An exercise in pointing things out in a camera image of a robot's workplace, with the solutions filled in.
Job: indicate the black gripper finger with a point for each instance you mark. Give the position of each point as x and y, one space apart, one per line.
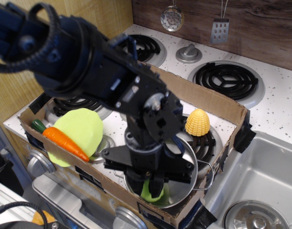
156 184
135 180

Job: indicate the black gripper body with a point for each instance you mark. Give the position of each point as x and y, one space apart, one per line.
155 159

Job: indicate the light green toy broccoli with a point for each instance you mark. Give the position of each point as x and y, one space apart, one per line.
162 200

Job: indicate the stainless steel pot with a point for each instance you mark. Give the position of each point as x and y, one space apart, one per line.
178 190

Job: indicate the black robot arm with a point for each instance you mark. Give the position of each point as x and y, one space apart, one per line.
70 57

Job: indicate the lower silver oven knob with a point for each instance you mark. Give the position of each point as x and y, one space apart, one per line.
126 219

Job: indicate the silver oven knob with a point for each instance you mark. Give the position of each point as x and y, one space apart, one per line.
39 165
126 219

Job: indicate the front silver stove knob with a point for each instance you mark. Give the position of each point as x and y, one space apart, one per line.
106 142

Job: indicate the silver stove knob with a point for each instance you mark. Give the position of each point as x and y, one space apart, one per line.
106 142
189 54
123 117

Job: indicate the brown cardboard fence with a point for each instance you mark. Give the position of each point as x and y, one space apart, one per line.
98 184

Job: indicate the front right black burner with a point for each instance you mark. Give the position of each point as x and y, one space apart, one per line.
206 148

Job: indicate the yellow toy corn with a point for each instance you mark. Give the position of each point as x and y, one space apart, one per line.
197 123

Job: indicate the centre silver stove knob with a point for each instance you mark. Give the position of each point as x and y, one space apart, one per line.
123 117

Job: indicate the light green plastic plate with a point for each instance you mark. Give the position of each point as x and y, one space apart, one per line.
84 127

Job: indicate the orange toy carrot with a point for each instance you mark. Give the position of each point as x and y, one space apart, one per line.
60 138

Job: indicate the left silver oven knob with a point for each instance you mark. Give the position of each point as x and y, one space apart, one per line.
39 165

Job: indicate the silver sink drain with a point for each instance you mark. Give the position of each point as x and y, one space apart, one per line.
252 214

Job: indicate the orange object bottom left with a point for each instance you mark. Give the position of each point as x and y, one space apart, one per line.
37 218

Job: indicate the front left black burner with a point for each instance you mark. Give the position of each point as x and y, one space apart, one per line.
58 108

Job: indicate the back silver stove knob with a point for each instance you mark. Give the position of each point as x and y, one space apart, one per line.
189 54

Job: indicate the grey toy sink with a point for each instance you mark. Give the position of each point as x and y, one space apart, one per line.
262 173

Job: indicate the back right black burner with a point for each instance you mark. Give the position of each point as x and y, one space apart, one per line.
234 80

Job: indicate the hanging silver slotted spatula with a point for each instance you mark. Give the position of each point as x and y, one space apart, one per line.
220 26

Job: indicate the hanging silver strainer ladle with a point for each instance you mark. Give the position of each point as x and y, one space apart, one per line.
172 17

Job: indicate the grey oven door handle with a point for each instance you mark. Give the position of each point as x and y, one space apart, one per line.
73 205

